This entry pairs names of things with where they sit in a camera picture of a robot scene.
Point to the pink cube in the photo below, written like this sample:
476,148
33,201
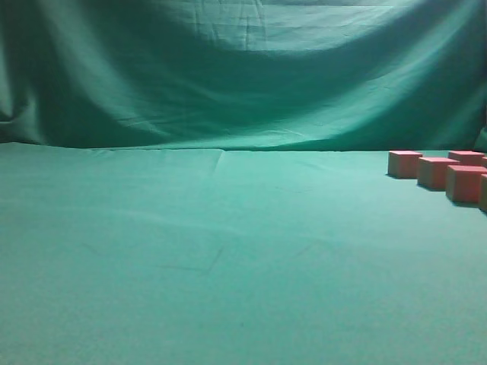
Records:
483,193

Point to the green backdrop cloth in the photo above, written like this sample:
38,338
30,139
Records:
205,182

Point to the pink cube column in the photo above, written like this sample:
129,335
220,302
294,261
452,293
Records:
467,158
463,183
432,172
403,164

